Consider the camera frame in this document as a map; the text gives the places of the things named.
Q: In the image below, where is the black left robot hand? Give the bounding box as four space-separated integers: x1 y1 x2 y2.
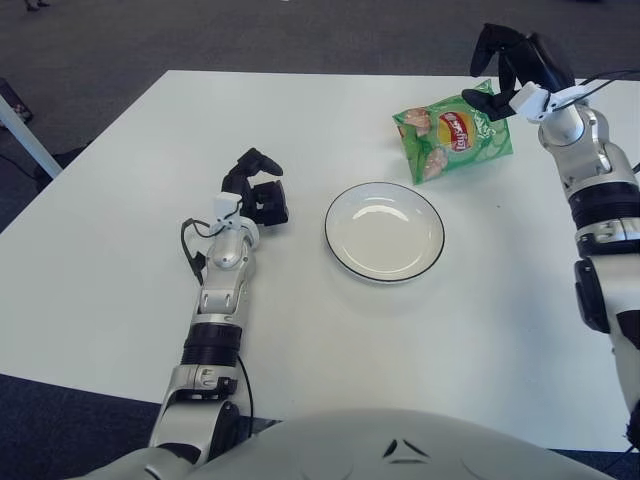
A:
221 147 290 226

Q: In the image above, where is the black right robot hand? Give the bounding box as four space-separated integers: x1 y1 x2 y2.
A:
462 22 576 124

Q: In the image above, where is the green potato chips bag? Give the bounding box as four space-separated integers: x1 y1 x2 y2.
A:
391 78 515 187

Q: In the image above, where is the white plate with black rim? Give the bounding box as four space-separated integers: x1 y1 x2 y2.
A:
323 182 446 287

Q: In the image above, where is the white box on left wrist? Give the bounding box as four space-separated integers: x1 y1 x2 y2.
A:
213 193 242 236

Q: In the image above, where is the white box on wrist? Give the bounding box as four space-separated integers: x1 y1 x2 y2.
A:
509 82 564 122
213 193 242 236

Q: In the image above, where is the white box on right wrist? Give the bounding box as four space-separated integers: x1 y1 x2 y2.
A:
509 82 564 122

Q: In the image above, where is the grey robot torso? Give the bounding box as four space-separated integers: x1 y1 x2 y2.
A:
79 407 621 480

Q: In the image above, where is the white table leg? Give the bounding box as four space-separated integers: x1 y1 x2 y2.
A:
0 92 64 180

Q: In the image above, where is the small dark patterned object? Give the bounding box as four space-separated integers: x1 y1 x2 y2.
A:
0 77 34 124

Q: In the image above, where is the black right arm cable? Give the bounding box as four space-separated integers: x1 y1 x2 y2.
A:
549 68 640 106

